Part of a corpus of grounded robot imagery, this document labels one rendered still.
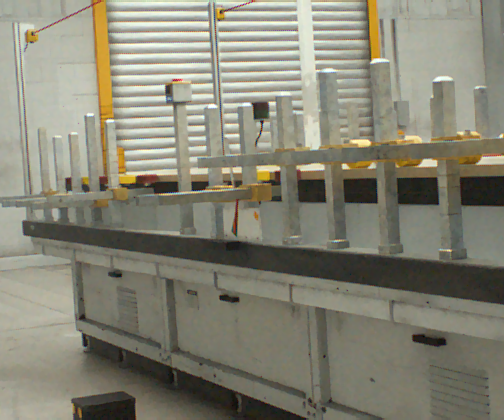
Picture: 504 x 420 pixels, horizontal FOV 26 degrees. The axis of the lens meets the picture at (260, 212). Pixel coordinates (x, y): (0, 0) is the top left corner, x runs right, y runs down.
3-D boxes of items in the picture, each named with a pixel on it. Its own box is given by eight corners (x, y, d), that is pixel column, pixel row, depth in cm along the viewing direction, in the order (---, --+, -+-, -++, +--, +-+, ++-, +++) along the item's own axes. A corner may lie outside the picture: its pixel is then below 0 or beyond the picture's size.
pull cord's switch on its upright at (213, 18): (228, 203, 605) (214, -1, 599) (217, 203, 618) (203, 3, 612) (241, 202, 608) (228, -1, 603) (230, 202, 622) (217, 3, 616)
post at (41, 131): (46, 226, 534) (39, 127, 531) (44, 226, 537) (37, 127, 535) (53, 226, 536) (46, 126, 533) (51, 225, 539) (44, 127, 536)
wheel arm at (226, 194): (163, 208, 316) (162, 193, 315) (159, 208, 319) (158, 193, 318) (297, 197, 335) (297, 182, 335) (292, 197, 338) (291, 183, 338)
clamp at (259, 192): (256, 201, 325) (255, 184, 325) (237, 201, 337) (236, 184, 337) (274, 200, 328) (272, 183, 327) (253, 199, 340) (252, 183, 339)
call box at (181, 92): (173, 104, 374) (172, 81, 373) (166, 105, 380) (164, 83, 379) (192, 103, 377) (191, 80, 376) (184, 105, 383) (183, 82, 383)
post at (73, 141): (78, 241, 490) (70, 132, 487) (75, 240, 493) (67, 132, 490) (85, 240, 491) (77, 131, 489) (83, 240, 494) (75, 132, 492)
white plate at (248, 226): (260, 242, 325) (258, 208, 324) (223, 239, 348) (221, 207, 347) (262, 242, 325) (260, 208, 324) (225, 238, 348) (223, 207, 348)
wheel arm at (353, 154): (349, 162, 226) (348, 144, 226) (340, 163, 230) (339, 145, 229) (540, 149, 249) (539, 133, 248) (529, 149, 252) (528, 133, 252)
